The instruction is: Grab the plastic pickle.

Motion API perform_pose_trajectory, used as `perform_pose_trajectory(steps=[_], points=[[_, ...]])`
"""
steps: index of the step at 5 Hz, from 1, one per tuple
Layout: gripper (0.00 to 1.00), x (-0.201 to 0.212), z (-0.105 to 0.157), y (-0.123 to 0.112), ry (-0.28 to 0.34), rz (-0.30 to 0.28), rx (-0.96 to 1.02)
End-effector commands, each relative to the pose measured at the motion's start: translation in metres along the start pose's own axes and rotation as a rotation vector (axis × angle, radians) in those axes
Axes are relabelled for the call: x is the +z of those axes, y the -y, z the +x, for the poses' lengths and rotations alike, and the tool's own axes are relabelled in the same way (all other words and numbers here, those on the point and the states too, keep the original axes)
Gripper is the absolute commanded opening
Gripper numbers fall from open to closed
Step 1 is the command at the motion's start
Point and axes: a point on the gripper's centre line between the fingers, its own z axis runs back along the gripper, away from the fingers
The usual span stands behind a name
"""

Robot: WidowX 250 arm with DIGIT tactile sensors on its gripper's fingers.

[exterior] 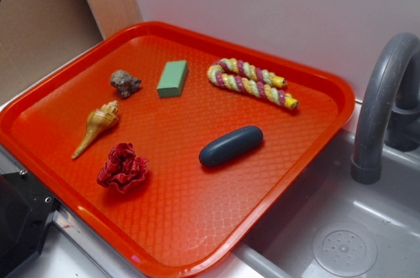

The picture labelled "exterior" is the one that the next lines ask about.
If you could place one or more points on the dark green plastic pickle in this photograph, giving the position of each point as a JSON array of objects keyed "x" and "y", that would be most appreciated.
[{"x": 231, "y": 145}]

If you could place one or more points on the orange plastic tray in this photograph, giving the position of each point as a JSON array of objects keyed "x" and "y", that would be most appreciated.
[{"x": 185, "y": 217}]

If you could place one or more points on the green rectangular block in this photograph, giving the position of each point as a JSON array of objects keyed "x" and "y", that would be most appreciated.
[{"x": 172, "y": 79}]

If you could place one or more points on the grey brown rock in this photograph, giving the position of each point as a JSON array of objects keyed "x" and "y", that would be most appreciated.
[{"x": 125, "y": 83}]

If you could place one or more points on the crumpled red paper ball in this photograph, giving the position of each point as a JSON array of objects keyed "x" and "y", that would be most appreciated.
[{"x": 123, "y": 170}]

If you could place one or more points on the tan spiral seashell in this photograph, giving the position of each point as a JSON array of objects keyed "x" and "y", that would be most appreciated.
[{"x": 98, "y": 121}]

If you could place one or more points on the grey plastic toy sink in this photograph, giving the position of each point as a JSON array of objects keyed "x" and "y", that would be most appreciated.
[{"x": 328, "y": 225}]

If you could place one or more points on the grey toy faucet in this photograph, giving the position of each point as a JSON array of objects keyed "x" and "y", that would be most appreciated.
[{"x": 389, "y": 115}]

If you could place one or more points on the multicoloured braided rope toy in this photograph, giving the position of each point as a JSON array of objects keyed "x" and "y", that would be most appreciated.
[{"x": 239, "y": 76}]

